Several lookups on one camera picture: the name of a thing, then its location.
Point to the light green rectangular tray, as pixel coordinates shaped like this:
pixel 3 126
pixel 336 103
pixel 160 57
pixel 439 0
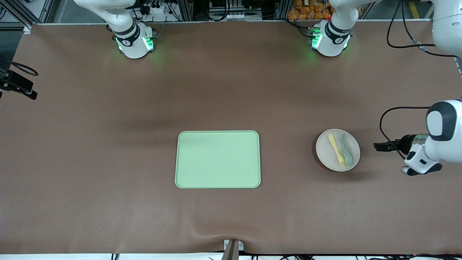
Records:
pixel 216 159

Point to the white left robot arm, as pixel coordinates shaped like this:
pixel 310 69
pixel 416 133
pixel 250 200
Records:
pixel 447 130

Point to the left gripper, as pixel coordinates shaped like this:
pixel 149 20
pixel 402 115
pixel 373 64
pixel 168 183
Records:
pixel 405 141

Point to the pale green plastic spoon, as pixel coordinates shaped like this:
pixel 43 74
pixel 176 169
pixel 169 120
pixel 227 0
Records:
pixel 348 157

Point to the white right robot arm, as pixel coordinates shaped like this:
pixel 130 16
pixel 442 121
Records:
pixel 133 47

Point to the round beige plate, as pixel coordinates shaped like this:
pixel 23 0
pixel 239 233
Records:
pixel 326 151

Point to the orange snack bags pile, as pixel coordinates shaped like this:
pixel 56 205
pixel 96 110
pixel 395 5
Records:
pixel 306 11

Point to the white power strip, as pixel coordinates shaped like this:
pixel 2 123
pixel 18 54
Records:
pixel 157 10

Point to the aluminium frame post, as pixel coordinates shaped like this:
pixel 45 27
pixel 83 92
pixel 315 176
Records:
pixel 283 9
pixel 186 9

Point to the yellow plastic fork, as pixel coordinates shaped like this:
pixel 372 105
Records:
pixel 335 146

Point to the grey metal clamp bracket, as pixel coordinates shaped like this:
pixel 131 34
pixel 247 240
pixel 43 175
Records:
pixel 232 249

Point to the brown table cover mat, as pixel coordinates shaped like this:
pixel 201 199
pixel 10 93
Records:
pixel 108 180

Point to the aluminium frame profile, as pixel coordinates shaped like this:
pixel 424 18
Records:
pixel 25 14

